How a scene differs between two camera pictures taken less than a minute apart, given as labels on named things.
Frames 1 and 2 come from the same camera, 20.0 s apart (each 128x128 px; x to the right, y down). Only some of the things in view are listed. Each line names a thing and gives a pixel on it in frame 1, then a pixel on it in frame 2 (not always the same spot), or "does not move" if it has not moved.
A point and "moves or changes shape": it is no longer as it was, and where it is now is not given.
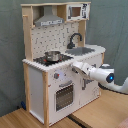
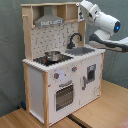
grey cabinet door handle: x=84 y=87 does not move
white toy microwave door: x=76 y=12 moves or changes shape
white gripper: x=81 y=68 to x=90 y=11
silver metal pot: x=53 y=55 does not move
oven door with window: x=64 y=96 does not move
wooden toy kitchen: x=55 y=38 does not move
